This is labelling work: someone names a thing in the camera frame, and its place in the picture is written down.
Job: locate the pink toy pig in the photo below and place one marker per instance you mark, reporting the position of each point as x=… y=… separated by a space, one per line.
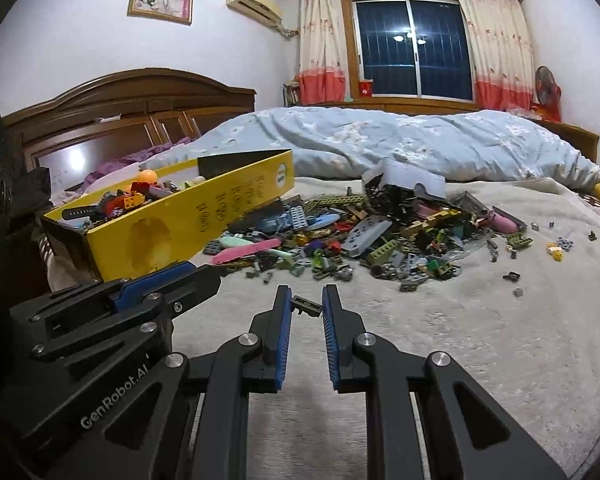
x=502 y=221

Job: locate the yellow cardboard box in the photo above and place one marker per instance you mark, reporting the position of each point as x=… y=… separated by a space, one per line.
x=179 y=220

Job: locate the beige fleece blanket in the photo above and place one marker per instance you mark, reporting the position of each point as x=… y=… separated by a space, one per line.
x=480 y=350

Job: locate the orange ball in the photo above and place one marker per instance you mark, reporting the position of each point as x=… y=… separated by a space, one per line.
x=148 y=177

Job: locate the dark grey small brick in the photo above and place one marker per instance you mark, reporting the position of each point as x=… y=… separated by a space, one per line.
x=305 y=305

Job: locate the purple pillow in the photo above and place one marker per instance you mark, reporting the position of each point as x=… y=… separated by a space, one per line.
x=119 y=165

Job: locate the red standing fan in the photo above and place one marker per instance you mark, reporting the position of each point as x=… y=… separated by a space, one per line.
x=545 y=90

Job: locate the pink long brick plate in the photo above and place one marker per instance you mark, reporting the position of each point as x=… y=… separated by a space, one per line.
x=250 y=252

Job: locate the small bookshelf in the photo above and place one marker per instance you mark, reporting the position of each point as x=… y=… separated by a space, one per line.
x=291 y=94

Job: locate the small red box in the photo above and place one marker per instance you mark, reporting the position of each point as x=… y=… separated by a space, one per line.
x=366 y=88

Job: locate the pale grey block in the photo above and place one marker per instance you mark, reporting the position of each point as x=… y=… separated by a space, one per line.
x=410 y=180

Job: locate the cream and red curtain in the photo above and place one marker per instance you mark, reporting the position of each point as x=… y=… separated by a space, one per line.
x=495 y=45
x=322 y=45

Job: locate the olive green brick plate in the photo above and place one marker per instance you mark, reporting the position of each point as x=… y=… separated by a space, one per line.
x=520 y=241

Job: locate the brown wooden headboard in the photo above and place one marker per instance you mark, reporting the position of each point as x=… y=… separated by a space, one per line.
x=129 y=95

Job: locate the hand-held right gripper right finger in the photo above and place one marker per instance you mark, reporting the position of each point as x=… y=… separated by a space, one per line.
x=330 y=345

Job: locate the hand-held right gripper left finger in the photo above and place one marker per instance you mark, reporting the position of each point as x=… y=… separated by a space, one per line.
x=283 y=340

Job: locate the wooden framed window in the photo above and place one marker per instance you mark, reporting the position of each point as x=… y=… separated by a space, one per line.
x=410 y=45

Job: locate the pile of mixed toy bricks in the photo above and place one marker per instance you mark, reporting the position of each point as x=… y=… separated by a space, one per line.
x=355 y=235

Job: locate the dark grey flat plate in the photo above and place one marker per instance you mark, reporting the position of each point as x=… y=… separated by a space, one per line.
x=566 y=245

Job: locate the wall air conditioner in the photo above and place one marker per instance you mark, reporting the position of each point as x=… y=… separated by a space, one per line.
x=252 y=2

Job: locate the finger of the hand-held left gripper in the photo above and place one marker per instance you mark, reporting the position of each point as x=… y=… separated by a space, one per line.
x=149 y=280
x=189 y=285

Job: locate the light blue floral quilt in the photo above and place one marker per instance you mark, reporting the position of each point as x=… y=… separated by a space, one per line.
x=380 y=140

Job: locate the orange red toy brick heap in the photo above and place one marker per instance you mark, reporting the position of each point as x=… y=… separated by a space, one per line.
x=129 y=200

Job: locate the wooden bed footboard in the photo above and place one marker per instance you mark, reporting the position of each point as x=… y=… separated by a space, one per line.
x=575 y=135

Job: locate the yellow white toy piece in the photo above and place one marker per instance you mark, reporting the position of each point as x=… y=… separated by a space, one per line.
x=556 y=252

